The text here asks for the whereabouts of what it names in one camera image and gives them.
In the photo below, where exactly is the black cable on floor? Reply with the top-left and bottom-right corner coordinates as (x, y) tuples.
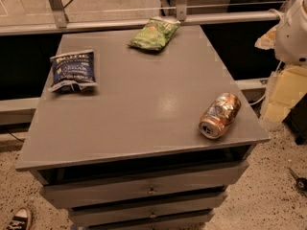
(0, 125), (26, 144)

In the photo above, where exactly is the green chip bag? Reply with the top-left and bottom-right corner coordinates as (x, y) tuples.
(129, 17), (180, 52)

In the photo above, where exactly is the top drawer with knob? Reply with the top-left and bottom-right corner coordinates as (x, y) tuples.
(40, 160), (248, 208)

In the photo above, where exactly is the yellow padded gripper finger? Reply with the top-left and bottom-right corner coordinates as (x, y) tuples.
(262, 65), (307, 123)

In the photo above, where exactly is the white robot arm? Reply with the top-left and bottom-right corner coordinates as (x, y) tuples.
(262, 0), (307, 123)

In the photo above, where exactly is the orange soda can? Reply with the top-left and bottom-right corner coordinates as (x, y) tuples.
(199, 92), (241, 139)

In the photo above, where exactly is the white cable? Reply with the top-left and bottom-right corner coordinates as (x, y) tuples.
(248, 60), (284, 106)

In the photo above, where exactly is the metal guard rail frame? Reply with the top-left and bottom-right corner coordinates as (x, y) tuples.
(0, 0), (295, 35)

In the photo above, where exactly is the grey drawer cabinet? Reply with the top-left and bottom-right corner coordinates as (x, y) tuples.
(16, 26), (269, 230)

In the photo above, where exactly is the black caster wheel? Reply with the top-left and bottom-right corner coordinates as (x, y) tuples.
(288, 168), (307, 192)

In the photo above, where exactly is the blue chip bag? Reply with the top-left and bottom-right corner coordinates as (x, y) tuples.
(49, 50), (97, 92)

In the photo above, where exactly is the black white sneaker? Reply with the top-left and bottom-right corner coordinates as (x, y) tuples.
(4, 207), (33, 230)

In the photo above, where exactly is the middle drawer with knob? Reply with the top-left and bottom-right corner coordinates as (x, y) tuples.
(69, 192), (227, 226)

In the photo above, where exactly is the drawer with knob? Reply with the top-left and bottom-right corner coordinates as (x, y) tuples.
(40, 160), (248, 208)
(69, 192), (227, 226)

